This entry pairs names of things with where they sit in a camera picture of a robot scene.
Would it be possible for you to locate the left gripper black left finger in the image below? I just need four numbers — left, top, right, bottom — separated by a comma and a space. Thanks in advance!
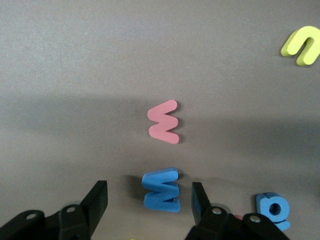
0, 180, 109, 240

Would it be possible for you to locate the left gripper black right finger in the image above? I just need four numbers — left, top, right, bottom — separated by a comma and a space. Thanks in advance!
184, 181, 292, 240

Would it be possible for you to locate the blue foam letter M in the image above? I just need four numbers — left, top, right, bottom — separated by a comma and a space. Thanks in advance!
141, 166, 181, 214

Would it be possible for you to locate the blue foam lowercase a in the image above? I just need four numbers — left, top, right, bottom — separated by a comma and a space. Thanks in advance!
254, 191, 291, 232

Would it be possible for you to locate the pink foam lowercase w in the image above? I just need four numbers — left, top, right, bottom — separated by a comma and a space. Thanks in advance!
147, 99, 180, 145

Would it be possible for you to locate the yellow foam lowercase u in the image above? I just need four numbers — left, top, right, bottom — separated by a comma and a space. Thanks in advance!
280, 25, 320, 67

